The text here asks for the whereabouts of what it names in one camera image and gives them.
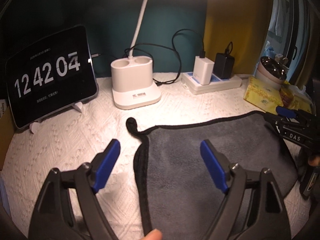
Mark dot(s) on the white power strip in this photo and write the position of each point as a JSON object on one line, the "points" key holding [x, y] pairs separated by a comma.
{"points": [[216, 84]]}

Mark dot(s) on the grey purple microfiber towel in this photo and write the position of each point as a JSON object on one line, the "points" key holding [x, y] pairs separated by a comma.
{"points": [[177, 194]]}

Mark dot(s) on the white desk lamp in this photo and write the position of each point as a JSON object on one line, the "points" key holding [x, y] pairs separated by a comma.
{"points": [[133, 84]]}

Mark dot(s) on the metal bowl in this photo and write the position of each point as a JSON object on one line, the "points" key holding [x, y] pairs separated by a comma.
{"points": [[270, 67]]}

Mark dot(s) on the red yellow can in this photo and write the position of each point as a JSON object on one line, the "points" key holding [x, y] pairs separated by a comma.
{"points": [[286, 96]]}

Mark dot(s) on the white hanging shirt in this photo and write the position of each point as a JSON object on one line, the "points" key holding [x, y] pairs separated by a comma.
{"points": [[278, 17]]}

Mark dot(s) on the yellow tissue box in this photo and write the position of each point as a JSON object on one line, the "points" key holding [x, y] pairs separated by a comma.
{"points": [[262, 95]]}

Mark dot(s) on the tablet showing clock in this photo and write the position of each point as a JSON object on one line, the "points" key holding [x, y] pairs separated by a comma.
{"points": [[50, 75]]}

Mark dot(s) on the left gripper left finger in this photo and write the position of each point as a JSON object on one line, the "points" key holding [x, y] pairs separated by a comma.
{"points": [[103, 164]]}

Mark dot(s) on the white textured tablecloth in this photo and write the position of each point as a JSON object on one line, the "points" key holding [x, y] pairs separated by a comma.
{"points": [[71, 138]]}

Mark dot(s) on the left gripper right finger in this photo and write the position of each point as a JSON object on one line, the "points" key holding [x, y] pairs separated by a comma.
{"points": [[217, 165]]}

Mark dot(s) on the person's hand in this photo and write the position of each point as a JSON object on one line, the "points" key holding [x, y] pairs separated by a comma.
{"points": [[155, 234]]}

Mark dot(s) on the dark green curtain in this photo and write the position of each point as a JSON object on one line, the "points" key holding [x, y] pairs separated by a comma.
{"points": [[170, 31]]}

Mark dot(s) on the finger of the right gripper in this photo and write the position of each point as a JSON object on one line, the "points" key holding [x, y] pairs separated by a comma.
{"points": [[288, 113]]}

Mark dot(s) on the white power adapter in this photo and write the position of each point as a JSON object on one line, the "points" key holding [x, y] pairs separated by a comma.
{"points": [[203, 68]]}

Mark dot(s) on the black power adapter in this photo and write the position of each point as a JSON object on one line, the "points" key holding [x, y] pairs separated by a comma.
{"points": [[223, 65]]}

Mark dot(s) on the yellow curtain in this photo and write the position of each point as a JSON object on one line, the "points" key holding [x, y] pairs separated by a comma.
{"points": [[242, 22]]}

